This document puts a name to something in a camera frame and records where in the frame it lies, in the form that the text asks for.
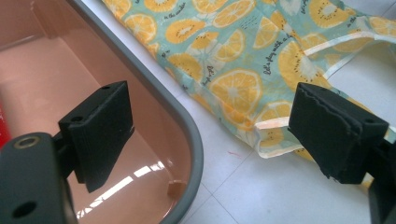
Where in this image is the pink basin with grey rim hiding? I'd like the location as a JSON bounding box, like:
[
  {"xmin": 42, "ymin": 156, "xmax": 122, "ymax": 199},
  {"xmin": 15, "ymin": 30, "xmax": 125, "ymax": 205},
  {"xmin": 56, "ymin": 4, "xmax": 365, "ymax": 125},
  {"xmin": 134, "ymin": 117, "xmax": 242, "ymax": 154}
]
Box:
[{"xmin": 0, "ymin": 0, "xmax": 205, "ymax": 224}]

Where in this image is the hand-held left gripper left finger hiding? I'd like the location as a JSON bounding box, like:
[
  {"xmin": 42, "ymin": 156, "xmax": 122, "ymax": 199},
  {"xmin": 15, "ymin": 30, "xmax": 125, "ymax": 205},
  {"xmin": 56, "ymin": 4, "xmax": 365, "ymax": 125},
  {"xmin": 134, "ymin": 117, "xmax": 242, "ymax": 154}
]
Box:
[{"xmin": 58, "ymin": 80, "xmax": 135, "ymax": 194}]

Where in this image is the fruit print fabric bag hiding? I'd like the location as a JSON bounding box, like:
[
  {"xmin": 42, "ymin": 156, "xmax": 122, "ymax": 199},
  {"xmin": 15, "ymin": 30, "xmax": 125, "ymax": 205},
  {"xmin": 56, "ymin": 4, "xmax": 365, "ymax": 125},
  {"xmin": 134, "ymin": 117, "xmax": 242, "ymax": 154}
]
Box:
[{"xmin": 102, "ymin": 0, "xmax": 396, "ymax": 190}]

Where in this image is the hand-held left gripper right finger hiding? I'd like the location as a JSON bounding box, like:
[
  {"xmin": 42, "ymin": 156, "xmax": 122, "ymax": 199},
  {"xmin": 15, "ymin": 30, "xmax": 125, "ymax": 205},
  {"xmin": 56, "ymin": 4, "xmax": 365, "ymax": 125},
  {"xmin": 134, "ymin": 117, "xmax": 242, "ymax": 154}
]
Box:
[{"xmin": 287, "ymin": 81, "xmax": 390, "ymax": 185}]

